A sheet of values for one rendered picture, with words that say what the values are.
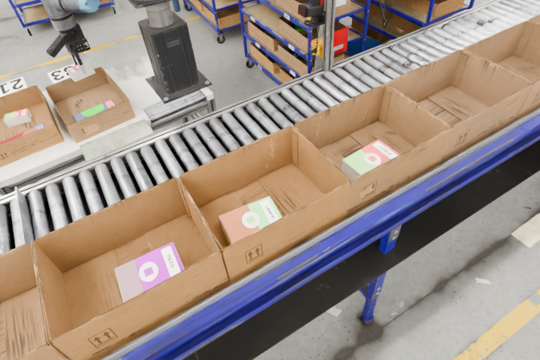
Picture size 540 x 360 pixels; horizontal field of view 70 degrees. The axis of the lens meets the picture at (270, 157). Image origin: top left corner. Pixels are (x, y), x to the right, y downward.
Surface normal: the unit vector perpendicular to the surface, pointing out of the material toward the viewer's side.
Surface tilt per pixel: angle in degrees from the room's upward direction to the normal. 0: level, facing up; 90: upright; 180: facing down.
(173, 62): 90
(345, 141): 0
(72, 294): 0
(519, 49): 90
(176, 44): 90
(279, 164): 89
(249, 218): 0
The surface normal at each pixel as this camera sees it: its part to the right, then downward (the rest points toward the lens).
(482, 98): -0.86, 0.39
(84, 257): 0.51, 0.58
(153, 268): -0.06, -0.71
